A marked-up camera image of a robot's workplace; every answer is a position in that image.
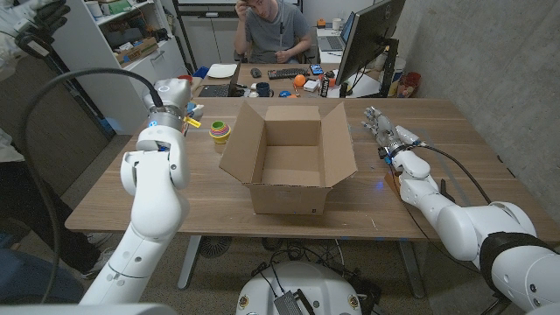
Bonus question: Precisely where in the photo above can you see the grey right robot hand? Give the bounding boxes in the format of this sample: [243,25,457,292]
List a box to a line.
[361,106,402,153]

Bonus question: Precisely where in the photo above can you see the black laptop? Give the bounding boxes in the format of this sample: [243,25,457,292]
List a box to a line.
[197,60,242,98]

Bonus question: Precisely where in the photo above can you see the white shelf cabinet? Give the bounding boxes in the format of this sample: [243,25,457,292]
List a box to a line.
[50,0,189,136]

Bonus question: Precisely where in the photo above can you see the seated person grey t-shirt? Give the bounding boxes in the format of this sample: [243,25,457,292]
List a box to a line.
[234,0,312,65]

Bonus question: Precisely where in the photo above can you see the white plate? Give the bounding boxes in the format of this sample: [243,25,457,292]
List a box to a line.
[206,63,239,80]

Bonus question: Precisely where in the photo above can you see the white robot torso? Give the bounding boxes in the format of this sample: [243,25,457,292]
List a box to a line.
[235,261,363,315]

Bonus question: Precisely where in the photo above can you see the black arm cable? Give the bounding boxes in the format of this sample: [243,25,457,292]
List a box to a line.
[404,143,494,206]
[19,67,165,303]

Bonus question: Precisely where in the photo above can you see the black clamp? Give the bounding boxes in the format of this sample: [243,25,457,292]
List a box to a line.
[439,178,457,205]

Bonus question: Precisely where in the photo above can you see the silver laptop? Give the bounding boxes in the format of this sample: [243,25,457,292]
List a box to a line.
[318,11,356,53]

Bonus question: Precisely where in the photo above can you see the black keyboard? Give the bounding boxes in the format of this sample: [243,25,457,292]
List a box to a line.
[267,67,310,81]

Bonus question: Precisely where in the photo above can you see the red container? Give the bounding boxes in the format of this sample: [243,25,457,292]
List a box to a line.
[396,71,422,98]

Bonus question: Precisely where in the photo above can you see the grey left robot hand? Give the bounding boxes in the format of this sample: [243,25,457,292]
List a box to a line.
[143,77,205,123]

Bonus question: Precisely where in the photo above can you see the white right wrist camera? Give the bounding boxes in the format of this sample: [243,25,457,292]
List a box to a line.
[393,125,424,148]

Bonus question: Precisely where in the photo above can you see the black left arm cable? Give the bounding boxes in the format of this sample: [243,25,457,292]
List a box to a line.
[19,67,165,303]

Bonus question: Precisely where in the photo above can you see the black computer monitor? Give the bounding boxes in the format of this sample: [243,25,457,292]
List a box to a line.
[334,0,407,98]

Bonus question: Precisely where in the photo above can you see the cardboard box with print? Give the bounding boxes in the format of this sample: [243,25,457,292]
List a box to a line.
[114,36,159,67]

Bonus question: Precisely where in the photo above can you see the black floor cable bundle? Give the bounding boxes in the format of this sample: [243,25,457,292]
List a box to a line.
[251,238,351,285]

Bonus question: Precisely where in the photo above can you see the stacked colourful cups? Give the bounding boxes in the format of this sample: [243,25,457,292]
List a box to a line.
[208,120,232,145]

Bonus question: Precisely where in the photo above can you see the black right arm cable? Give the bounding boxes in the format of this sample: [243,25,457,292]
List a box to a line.
[404,143,494,206]

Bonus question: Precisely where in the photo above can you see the round floor fan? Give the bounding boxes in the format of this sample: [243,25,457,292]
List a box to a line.
[198,235,233,259]

